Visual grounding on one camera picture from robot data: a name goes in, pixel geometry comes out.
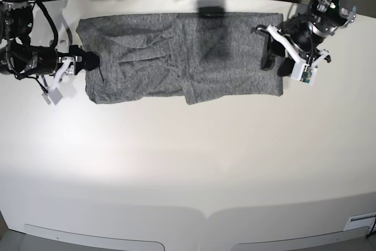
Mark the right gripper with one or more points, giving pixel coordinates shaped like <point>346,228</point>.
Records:
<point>73,62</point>

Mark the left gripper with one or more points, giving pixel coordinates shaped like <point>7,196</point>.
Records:
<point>304,35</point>

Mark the grey long-sleeve T-shirt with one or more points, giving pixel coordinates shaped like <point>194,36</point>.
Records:
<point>199,57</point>

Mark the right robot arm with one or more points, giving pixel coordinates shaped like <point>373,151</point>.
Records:
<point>23,60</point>

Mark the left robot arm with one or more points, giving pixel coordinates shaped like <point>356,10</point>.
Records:
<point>337,13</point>

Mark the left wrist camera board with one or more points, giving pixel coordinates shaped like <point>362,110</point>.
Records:
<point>304,73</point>

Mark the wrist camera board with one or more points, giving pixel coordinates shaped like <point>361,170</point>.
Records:
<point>304,73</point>
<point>53,96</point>

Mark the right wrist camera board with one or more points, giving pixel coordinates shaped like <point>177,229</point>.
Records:
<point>53,96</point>

